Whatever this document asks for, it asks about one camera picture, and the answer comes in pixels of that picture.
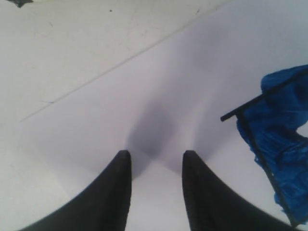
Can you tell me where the white paint tray blue paint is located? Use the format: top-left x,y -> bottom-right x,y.
7,0 -> 34,8

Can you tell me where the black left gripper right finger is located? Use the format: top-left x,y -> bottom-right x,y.
182,150 -> 294,231

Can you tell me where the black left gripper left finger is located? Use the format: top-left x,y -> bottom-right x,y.
24,150 -> 131,231

